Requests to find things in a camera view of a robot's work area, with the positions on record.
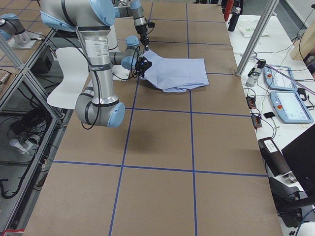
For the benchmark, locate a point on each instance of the red fire extinguisher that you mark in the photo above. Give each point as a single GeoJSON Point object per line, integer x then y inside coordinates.
{"type": "Point", "coordinates": [228, 8]}

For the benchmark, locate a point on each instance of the clear plastic bottle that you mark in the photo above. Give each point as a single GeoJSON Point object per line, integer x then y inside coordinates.
{"type": "Point", "coordinates": [255, 72]}

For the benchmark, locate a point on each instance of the black box with label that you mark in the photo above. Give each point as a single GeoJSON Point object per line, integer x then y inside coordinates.
{"type": "Point", "coordinates": [273, 157]}

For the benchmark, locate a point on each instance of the lower teach pendant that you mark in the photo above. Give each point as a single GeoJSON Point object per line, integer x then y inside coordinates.
{"type": "Point", "coordinates": [290, 108]}

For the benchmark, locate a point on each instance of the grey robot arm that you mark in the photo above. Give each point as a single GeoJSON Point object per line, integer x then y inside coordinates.
{"type": "Point", "coordinates": [98, 105]}
{"type": "Point", "coordinates": [134, 9]}

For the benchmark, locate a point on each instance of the blue striped button shirt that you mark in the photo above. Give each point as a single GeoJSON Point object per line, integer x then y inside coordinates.
{"type": "Point", "coordinates": [175, 75]}

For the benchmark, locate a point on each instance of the black water bottle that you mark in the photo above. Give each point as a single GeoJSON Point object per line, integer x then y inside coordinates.
{"type": "Point", "coordinates": [234, 19]}

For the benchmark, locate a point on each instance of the teach pendant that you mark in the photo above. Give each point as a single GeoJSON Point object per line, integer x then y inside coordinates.
{"type": "Point", "coordinates": [290, 108]}
{"type": "Point", "coordinates": [276, 81]}

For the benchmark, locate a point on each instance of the black monitor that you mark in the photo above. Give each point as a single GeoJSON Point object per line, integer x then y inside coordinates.
{"type": "Point", "coordinates": [300, 156]}

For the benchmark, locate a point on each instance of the white chair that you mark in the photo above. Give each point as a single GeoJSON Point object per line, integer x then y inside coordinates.
{"type": "Point", "coordinates": [75, 72]}

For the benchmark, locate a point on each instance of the upper teach pendant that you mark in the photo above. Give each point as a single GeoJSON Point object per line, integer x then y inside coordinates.
{"type": "Point", "coordinates": [276, 81]}

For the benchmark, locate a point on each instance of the grey aluminium frame post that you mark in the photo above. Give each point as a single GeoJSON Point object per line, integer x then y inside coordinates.
{"type": "Point", "coordinates": [261, 25]}

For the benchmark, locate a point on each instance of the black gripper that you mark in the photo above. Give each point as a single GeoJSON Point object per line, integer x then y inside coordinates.
{"type": "Point", "coordinates": [141, 71]}
{"type": "Point", "coordinates": [141, 30]}

